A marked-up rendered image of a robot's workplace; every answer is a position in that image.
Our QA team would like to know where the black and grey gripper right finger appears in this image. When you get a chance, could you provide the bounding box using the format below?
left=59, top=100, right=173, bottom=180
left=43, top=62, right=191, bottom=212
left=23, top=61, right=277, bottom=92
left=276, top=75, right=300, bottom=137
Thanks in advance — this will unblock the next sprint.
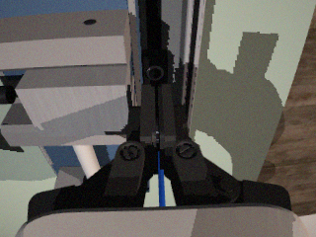
left=158, top=83, right=291, bottom=211

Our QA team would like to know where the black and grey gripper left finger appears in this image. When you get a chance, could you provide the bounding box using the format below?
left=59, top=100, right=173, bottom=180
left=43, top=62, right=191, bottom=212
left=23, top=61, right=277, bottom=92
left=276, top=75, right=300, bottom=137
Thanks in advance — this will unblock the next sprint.
left=28, top=84, right=157, bottom=220

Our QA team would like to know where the dark grey metal block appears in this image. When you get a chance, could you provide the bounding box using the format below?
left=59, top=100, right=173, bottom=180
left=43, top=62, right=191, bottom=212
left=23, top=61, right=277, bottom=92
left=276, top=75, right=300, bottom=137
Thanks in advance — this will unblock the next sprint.
left=15, top=57, right=134, bottom=136

